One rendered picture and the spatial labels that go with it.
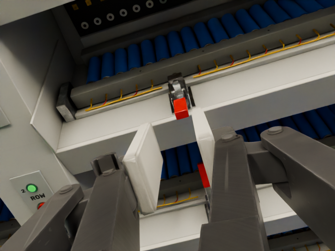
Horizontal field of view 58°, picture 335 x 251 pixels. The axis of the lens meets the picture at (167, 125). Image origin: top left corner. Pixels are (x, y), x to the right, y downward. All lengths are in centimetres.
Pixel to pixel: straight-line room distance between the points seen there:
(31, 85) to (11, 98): 3
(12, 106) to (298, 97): 31
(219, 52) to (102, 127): 17
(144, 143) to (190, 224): 31
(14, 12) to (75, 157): 17
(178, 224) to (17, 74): 29
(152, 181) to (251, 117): 22
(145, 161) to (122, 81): 24
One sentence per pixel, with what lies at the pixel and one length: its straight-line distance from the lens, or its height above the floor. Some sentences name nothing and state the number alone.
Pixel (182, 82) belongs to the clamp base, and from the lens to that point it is 35.
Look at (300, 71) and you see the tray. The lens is 37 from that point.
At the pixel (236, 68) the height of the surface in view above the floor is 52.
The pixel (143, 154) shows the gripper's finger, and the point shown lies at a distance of 15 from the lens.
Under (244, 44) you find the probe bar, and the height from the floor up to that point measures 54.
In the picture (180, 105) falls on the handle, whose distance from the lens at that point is 29.
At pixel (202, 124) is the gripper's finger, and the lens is 15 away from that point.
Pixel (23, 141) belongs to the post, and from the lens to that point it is 38.
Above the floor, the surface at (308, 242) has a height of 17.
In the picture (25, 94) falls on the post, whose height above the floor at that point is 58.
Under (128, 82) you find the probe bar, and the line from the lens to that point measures 39.
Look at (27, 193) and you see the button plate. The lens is 42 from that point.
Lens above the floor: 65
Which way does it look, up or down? 27 degrees down
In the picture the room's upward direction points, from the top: 19 degrees counter-clockwise
